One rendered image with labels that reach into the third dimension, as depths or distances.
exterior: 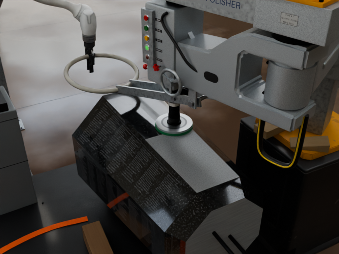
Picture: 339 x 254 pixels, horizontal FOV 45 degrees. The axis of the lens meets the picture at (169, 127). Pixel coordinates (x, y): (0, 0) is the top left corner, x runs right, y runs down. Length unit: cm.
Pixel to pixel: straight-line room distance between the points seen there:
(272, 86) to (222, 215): 66
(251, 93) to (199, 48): 32
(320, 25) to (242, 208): 96
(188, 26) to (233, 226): 100
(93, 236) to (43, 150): 128
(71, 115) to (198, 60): 246
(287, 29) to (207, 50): 45
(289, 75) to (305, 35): 20
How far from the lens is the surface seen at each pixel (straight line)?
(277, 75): 170
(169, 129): 229
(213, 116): 409
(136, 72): 272
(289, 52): 163
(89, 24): 278
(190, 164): 208
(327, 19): 151
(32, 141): 389
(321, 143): 237
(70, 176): 337
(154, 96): 231
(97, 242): 266
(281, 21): 159
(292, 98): 172
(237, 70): 181
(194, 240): 199
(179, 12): 197
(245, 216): 211
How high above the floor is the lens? 210
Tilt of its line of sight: 33 degrees down
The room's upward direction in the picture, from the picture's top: straight up
